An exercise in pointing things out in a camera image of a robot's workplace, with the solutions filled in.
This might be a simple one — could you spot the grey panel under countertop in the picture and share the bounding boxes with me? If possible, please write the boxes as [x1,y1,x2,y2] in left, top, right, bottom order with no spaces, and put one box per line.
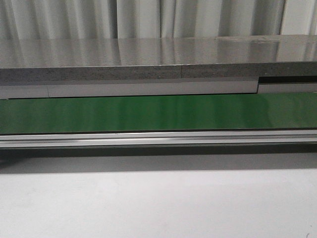
[0,76,317,99]

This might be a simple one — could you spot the grey stone countertop slab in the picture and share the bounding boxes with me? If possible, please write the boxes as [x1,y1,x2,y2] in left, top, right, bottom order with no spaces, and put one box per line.
[0,35,317,85]

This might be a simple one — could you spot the white pleated curtain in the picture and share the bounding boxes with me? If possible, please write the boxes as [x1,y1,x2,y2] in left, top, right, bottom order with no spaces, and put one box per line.
[0,0,317,40]

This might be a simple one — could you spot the green conveyor belt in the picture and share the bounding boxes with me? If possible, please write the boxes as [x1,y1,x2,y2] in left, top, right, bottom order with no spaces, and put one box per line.
[0,93,317,134]

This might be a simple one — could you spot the aluminium conveyor side rail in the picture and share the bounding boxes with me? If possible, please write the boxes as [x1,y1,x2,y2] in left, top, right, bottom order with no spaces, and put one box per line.
[0,128,317,149]

